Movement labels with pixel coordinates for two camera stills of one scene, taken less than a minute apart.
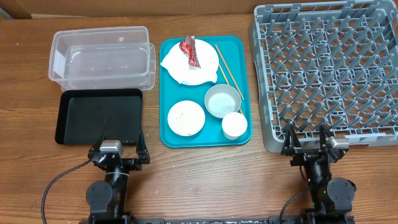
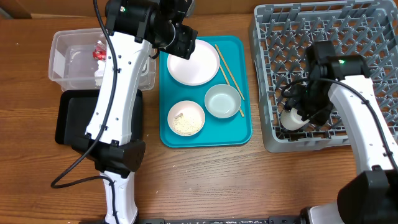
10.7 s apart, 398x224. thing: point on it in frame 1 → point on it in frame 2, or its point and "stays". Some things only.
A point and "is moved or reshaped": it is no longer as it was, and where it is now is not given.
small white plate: (186, 118) stays
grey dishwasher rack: (333, 64) stays
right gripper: (304, 155) → (320, 117)
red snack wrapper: (188, 46) is moved or reshaped
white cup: (233, 125) → (291, 121)
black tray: (83, 114) stays
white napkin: (176, 63) → (99, 74)
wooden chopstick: (229, 71) stays
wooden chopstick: (227, 82) stays
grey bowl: (222, 99) stays
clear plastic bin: (103, 58) stays
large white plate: (177, 63) stays
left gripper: (135, 165) → (185, 43)
